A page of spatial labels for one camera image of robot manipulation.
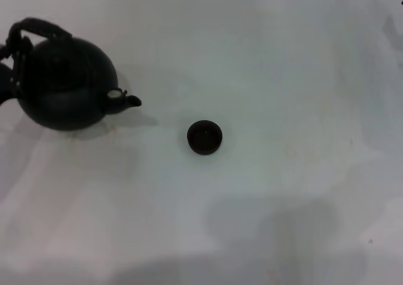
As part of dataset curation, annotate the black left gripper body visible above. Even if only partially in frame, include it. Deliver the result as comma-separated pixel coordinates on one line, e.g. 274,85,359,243
0,60,15,107

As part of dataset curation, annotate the black round teapot with handle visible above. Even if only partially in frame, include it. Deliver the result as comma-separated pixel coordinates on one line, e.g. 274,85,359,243
6,17,142,132

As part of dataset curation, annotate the small dark brown teacup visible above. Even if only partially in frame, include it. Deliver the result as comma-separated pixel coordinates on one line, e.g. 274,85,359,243
186,120,224,156

